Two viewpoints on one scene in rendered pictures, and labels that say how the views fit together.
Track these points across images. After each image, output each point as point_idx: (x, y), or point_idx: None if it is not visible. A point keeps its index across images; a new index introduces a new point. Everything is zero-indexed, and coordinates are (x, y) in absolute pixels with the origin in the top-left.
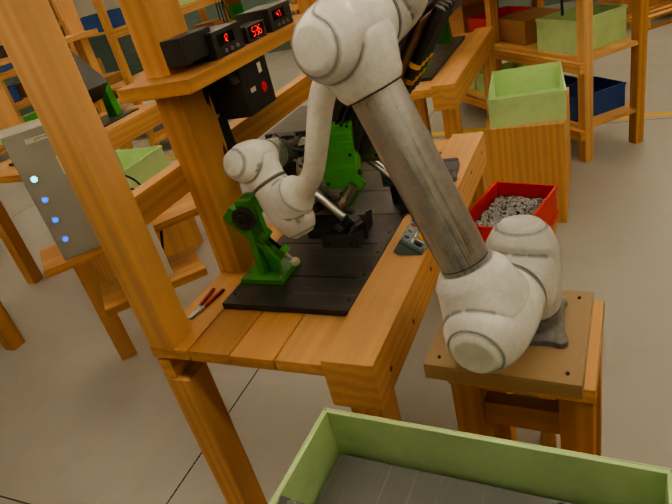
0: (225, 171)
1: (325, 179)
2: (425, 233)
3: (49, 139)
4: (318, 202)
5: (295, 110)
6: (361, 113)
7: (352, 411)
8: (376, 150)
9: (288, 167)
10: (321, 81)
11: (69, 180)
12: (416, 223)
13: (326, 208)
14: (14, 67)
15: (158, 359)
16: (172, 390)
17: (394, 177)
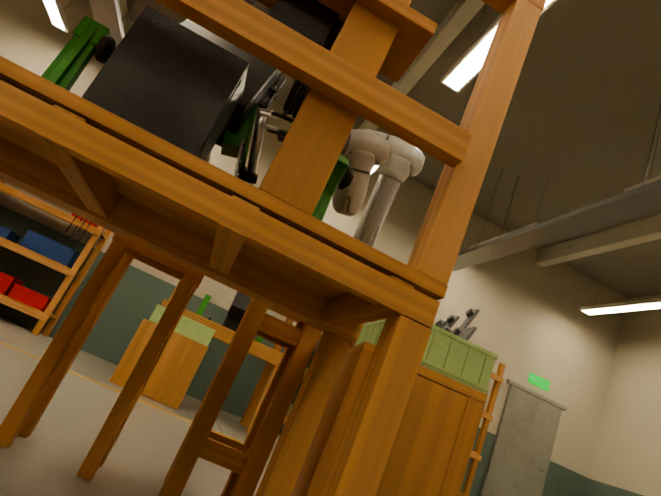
0: (390, 153)
1: (247, 154)
2: (376, 238)
3: (512, 93)
4: (246, 171)
5: (165, 16)
6: (398, 186)
7: (349, 345)
8: (390, 200)
9: (228, 108)
10: (416, 174)
11: (503, 121)
12: (377, 233)
13: (252, 183)
14: (527, 50)
15: (439, 303)
16: (425, 348)
17: (387, 213)
